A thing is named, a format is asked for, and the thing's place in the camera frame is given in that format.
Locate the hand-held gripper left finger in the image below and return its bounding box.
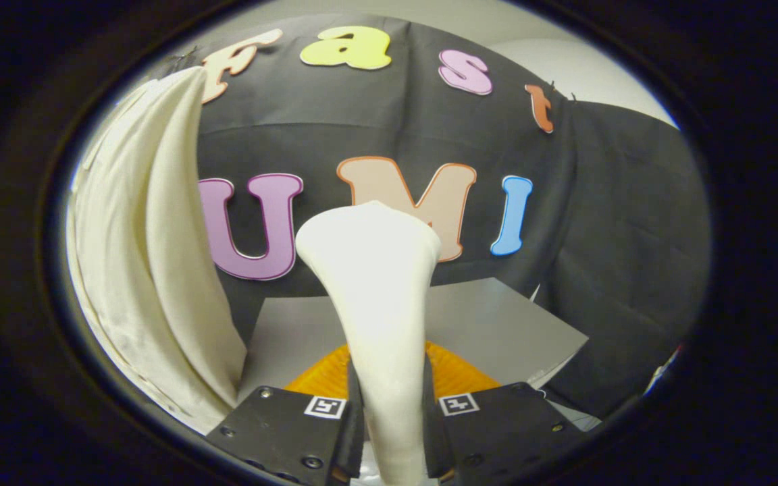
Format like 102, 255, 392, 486
205, 343, 367, 486

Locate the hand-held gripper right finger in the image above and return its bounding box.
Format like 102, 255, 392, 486
422, 341, 590, 486

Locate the white garment steamer head with hose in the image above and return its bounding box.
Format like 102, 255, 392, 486
294, 200, 443, 486

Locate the cream button-up shirt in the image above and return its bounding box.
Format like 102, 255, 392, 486
67, 66, 249, 434

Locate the grey cabinet with dark top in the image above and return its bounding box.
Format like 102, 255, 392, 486
236, 277, 590, 433

